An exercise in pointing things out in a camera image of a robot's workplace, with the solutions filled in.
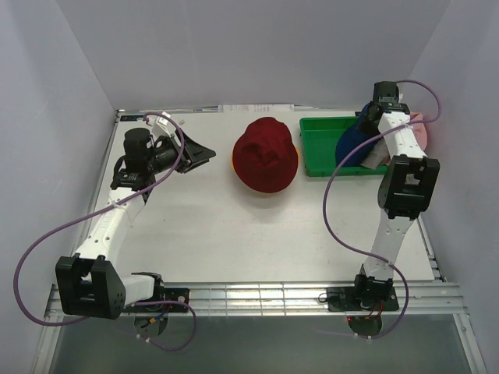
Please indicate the pink bucket hat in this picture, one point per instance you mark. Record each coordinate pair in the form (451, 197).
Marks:
(421, 132)

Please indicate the yellow bucket hat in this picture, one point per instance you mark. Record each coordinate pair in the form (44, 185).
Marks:
(273, 177)

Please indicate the blue bucket hat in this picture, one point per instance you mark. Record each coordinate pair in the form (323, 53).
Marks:
(352, 137)

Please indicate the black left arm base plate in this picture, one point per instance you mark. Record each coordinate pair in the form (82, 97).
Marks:
(175, 298)

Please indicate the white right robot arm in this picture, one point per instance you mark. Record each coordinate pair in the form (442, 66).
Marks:
(404, 193)

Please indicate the dark red bucket hat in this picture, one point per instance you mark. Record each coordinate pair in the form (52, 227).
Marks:
(263, 136)

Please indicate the grey bucket hat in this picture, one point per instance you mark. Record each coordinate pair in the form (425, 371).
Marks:
(378, 156)

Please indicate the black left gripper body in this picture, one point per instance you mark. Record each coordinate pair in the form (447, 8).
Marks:
(165, 157)

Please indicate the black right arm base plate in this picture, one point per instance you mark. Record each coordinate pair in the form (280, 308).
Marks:
(346, 299)

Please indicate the green plastic tray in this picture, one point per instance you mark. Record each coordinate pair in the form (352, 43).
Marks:
(320, 137)

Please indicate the paper sheets at back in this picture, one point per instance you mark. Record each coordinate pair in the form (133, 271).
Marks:
(255, 108)

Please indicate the aluminium front rail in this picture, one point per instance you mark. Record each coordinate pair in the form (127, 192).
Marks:
(307, 299)

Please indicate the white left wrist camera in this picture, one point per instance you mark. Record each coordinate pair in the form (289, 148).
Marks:
(160, 125)

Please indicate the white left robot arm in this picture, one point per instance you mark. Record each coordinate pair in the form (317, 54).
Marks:
(88, 283)

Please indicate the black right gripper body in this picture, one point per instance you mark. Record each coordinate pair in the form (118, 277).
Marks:
(368, 127)

